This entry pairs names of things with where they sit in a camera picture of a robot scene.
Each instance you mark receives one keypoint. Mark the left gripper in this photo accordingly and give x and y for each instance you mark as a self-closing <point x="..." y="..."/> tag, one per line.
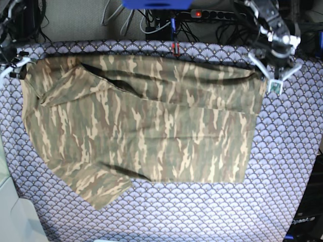
<point x="275" y="71"/>

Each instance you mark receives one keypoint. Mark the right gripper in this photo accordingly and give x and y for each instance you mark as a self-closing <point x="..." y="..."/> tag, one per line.
<point x="17" y="67"/>

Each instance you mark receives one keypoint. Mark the camouflage T-shirt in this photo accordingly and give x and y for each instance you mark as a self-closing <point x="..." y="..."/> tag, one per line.
<point x="99" y="120"/>

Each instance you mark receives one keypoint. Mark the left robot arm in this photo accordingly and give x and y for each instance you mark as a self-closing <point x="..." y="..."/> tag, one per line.
<point x="280" y="45"/>

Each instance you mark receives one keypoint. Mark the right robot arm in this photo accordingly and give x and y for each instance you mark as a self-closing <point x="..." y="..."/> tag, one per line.
<point x="20" y="23"/>

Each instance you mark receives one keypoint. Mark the blue clamp right edge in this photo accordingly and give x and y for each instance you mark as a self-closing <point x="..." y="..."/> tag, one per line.
<point x="319" y="45"/>

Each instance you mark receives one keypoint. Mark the black power strip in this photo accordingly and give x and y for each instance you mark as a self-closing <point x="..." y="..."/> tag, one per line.
<point x="212" y="15"/>

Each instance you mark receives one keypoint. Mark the red black table clamp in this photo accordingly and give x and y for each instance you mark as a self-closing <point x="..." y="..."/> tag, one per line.
<point x="175" y="49"/>

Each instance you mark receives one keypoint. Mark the light green cloth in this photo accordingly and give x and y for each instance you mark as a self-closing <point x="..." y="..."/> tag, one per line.
<point x="19" y="220"/>

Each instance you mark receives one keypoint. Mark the black OpenArm box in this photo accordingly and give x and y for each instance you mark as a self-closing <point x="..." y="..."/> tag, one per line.
<point x="307" y="223"/>

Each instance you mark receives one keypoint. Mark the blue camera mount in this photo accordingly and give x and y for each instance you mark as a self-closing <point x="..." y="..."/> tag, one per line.
<point x="157" y="4"/>

